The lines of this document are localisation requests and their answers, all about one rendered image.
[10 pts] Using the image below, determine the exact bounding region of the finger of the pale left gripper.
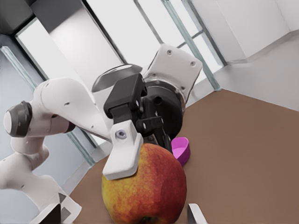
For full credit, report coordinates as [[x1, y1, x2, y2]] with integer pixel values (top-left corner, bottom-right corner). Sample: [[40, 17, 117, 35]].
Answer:
[[151, 129, 173, 151], [102, 120, 144, 181]]

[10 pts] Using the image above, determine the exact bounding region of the pale right gripper right finger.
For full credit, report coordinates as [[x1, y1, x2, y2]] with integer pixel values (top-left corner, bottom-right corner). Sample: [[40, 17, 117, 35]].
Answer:
[[187, 203, 206, 224]]

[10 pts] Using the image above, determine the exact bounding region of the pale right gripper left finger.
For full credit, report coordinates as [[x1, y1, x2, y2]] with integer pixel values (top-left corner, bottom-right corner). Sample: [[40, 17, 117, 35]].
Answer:
[[31, 190, 83, 224]]

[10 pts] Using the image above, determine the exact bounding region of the red yellow apple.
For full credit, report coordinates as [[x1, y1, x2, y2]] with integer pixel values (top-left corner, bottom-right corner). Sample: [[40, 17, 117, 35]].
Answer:
[[101, 142, 188, 224]]

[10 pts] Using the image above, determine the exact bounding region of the purple bowl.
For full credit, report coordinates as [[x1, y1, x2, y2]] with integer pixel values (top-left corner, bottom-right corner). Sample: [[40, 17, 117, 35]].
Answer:
[[170, 137, 191, 167]]

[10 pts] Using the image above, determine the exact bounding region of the silver frame crossbar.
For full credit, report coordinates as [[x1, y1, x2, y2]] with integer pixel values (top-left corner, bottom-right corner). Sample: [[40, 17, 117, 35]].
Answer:
[[175, 29, 204, 49]]

